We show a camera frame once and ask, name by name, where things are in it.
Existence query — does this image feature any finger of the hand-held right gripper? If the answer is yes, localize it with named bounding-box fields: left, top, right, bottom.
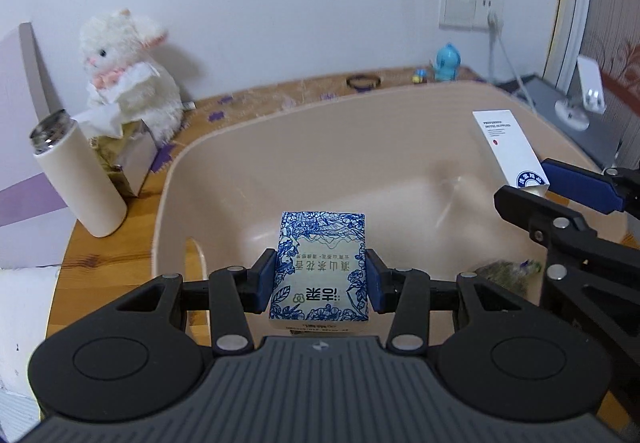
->
left=493, top=185, right=640, bottom=359
left=542, top=157, right=640, bottom=215

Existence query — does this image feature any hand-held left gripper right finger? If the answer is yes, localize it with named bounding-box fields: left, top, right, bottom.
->
left=364, top=248, right=540, bottom=355

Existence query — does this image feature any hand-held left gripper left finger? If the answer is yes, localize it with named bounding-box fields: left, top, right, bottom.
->
left=116, top=249, right=279, bottom=358

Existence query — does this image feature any blue floral patterned box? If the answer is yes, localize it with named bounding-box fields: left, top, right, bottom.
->
left=268, top=211, right=371, bottom=337

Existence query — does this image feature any white rectangular paper box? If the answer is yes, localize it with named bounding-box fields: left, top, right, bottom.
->
left=472, top=110, right=551, bottom=196

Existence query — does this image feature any beige plastic basin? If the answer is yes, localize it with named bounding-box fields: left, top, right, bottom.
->
left=152, top=82, right=626, bottom=337

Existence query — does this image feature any green packet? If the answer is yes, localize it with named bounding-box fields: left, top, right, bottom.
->
left=472, top=259, right=545, bottom=297

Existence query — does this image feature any white phone stand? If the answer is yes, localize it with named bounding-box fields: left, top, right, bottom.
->
left=554, top=55, right=607, bottom=132

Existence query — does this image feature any blue figurine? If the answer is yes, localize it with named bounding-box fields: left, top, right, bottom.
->
left=430, top=43, right=462, bottom=83

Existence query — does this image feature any golden tissue box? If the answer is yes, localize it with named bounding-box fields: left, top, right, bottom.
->
left=72, top=104, right=160, bottom=199

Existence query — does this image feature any black hair band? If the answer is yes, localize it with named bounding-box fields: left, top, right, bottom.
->
left=346, top=73, right=384, bottom=92

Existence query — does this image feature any white thermos bottle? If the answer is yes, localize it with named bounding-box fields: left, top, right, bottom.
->
left=27, top=109, right=129, bottom=239

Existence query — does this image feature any white sheet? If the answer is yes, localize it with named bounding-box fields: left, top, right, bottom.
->
left=0, top=267, right=64, bottom=404

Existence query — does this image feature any white plush toy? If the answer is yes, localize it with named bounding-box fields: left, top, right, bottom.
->
left=79, top=9, right=184, bottom=144

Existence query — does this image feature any purple and white box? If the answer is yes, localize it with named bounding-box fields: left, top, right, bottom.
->
left=0, top=22, right=79, bottom=270

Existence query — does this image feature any white plug with cable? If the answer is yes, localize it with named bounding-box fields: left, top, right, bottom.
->
left=486, top=10, right=537, bottom=114

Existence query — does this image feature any white wall switch panel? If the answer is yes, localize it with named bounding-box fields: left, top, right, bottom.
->
left=438, top=0, right=501, bottom=32

